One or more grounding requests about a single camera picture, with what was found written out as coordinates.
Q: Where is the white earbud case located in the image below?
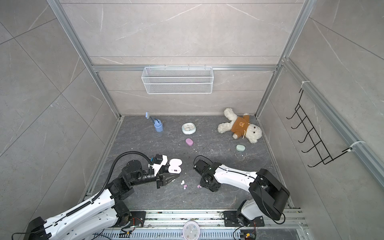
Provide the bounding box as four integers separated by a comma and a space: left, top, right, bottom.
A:
168, 159, 183, 174

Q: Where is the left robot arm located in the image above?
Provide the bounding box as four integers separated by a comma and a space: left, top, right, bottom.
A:
21, 151, 183, 240

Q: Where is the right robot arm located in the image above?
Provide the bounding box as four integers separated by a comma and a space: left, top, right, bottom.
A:
194, 155, 290, 227

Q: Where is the pink earbud case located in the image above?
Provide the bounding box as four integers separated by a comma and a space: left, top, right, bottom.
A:
186, 138, 194, 146

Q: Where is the white round clock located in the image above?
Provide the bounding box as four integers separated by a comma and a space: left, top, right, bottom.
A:
182, 221, 201, 240

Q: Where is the white round bowl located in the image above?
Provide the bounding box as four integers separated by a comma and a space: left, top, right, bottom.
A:
182, 123, 196, 135

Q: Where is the white teddy bear brown shirt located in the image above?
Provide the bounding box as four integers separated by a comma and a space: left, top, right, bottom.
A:
218, 108, 263, 144

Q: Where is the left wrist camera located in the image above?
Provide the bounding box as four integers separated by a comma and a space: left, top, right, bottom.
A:
152, 154, 168, 176

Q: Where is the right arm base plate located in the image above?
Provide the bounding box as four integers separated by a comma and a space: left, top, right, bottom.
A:
222, 211, 265, 227

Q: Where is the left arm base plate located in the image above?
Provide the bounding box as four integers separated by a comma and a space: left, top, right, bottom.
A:
113, 211, 147, 228

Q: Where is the white wire basket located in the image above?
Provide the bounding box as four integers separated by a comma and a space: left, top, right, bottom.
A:
142, 67, 214, 95

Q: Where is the black wall hook rack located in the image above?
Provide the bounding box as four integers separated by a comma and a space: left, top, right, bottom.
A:
286, 89, 353, 168

